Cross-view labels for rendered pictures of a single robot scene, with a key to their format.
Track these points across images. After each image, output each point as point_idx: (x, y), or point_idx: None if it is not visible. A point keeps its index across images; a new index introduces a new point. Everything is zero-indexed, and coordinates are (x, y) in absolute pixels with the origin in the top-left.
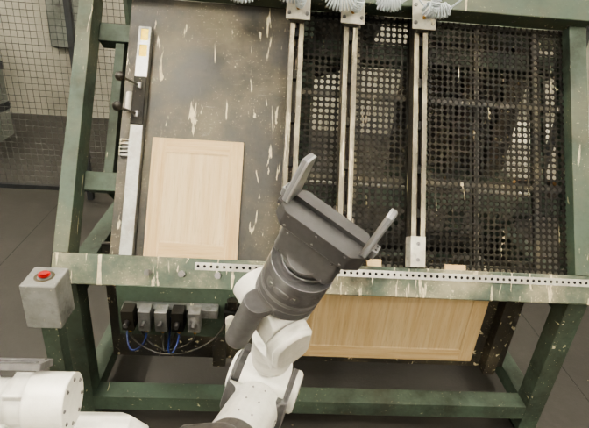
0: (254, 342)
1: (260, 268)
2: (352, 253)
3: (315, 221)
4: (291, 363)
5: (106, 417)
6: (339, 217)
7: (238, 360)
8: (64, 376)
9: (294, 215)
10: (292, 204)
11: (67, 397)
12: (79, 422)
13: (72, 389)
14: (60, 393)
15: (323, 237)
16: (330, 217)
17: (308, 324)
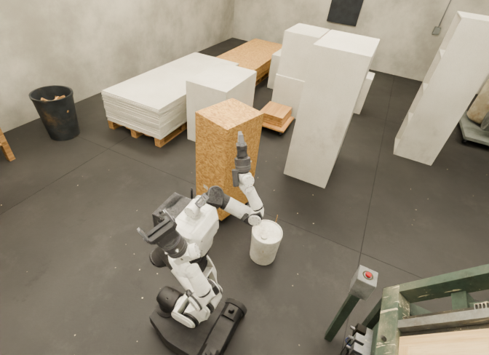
0: (192, 263)
1: (193, 246)
2: (148, 233)
3: (161, 225)
4: (198, 297)
5: (195, 229)
6: (160, 233)
7: (210, 281)
8: (191, 207)
9: (165, 220)
10: (169, 220)
11: (187, 209)
12: (197, 224)
13: (189, 210)
14: (187, 206)
15: (156, 226)
16: (161, 230)
17: (172, 261)
